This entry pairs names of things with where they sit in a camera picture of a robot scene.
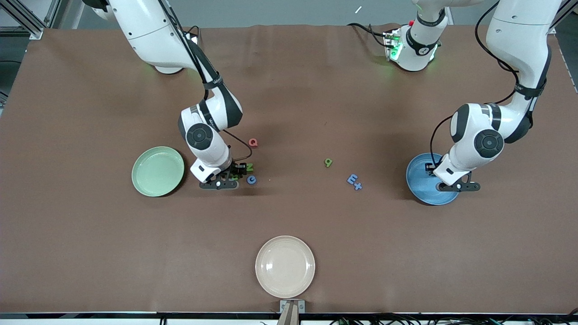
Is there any blue plate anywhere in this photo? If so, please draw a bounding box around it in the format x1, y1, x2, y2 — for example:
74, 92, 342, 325
406, 153, 462, 206

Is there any light green plate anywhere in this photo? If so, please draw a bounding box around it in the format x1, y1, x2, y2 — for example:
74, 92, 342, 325
131, 146, 185, 198

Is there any beige plate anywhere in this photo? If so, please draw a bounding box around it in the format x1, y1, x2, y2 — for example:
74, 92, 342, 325
255, 235, 316, 299

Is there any brown table cover sheet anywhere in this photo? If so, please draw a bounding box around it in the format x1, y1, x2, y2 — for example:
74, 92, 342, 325
0, 23, 578, 314

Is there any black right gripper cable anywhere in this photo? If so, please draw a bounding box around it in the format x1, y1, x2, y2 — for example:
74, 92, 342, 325
156, 0, 253, 163

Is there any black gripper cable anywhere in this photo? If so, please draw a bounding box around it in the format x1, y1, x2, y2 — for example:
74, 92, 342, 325
156, 0, 253, 163
429, 0, 520, 167

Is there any black cable bundle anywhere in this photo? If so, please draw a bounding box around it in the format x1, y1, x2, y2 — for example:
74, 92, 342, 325
330, 314, 578, 325

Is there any beige camera mount arm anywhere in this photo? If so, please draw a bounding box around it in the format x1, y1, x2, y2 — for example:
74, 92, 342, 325
276, 302, 299, 325

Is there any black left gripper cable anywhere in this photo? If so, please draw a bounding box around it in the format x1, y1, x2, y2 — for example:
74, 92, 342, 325
429, 0, 520, 167

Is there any black table edge rail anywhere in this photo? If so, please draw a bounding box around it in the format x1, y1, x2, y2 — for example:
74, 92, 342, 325
0, 311, 578, 320

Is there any black left base cable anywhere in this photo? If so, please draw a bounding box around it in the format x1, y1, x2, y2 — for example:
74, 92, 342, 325
347, 23, 390, 48

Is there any aluminium frame post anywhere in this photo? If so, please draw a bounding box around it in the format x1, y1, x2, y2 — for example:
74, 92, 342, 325
549, 0, 578, 35
0, 0, 61, 39

